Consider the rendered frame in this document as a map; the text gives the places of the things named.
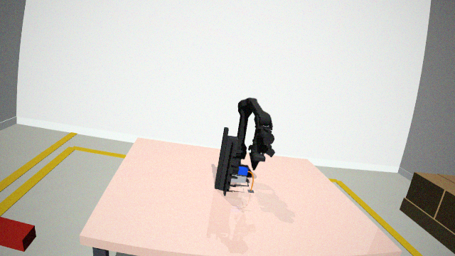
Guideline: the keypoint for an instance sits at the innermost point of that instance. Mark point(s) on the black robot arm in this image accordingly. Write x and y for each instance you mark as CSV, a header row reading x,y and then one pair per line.
x,y
263,123

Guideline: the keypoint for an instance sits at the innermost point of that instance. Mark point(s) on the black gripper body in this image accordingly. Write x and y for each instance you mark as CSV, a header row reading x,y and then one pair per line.
x,y
256,150

